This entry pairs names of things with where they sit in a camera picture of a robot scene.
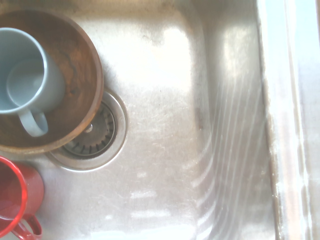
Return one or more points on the brown wooden bowl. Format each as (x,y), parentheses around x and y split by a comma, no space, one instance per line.
(80,75)

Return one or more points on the metal sink drain strainer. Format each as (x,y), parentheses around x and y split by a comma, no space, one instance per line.
(106,136)

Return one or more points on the stainless steel double sink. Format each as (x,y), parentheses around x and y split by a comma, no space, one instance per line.
(162,150)

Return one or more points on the grey-blue ceramic mug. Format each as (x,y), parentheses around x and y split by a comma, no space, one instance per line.
(53,82)

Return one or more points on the red plastic cup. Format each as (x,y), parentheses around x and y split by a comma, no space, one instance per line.
(32,185)

